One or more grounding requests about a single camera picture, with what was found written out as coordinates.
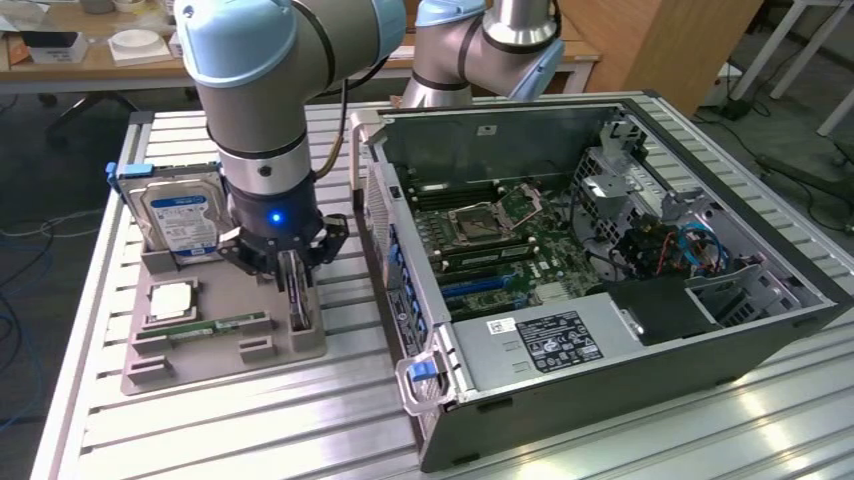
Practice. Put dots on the grey power supply with label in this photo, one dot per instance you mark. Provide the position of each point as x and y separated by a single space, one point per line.
507 360

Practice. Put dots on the white table frame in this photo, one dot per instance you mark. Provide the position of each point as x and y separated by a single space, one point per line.
794 45

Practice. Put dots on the white box with black top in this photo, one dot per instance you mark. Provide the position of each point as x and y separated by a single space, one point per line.
53 47

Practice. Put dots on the black office chair base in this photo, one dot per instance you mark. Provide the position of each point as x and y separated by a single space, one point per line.
73 112

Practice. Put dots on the white box with round dish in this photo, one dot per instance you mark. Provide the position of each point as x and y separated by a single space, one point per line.
139 47

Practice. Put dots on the hard disk with blue caddy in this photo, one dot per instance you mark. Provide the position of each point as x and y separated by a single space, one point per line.
176 220

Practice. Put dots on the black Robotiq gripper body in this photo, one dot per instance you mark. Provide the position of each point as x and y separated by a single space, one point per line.
273 217

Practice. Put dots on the metal socket cover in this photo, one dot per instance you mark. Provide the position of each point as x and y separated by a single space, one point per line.
519 202

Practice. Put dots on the grey parts rack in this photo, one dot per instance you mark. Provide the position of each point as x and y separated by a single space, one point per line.
220 300

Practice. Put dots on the green motherboard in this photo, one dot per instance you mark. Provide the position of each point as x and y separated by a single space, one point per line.
554 250

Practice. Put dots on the installed RAM stick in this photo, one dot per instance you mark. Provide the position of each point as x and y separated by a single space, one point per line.
487 256

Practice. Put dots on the green RAM stick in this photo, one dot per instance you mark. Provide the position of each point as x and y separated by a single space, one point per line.
200 327

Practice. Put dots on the wooden desk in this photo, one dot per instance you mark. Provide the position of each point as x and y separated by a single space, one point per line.
100 70

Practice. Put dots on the green graphics card with fan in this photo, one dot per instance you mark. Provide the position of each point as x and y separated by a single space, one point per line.
298 295

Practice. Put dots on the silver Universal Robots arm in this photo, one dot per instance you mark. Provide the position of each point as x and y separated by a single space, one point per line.
260 100

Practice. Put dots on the silver CPU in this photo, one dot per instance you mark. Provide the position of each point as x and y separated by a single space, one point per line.
169 302

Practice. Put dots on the black floor stand base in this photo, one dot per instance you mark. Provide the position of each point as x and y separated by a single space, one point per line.
810 172

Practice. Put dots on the grey metal disk bay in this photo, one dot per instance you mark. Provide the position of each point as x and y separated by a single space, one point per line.
741 295

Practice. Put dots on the black RAM slot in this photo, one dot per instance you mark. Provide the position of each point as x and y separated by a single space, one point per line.
456 201
454 189

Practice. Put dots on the CPU socket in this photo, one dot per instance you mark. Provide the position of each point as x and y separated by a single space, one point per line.
476 225

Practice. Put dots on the open black PC case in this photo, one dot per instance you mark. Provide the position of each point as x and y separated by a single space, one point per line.
600 400

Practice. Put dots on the wooden cabinet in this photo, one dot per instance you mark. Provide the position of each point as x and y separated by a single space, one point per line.
654 50

